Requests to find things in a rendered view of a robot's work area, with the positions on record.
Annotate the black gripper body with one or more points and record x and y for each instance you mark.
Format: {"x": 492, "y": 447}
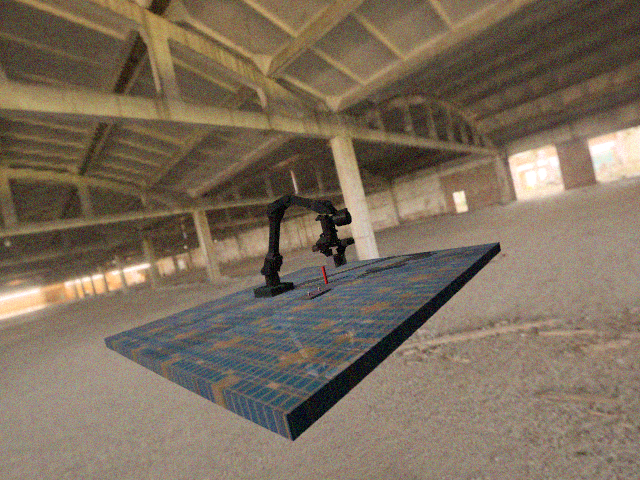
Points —
{"x": 339, "y": 243}

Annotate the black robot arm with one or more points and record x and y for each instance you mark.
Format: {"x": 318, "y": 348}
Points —
{"x": 275, "y": 213}

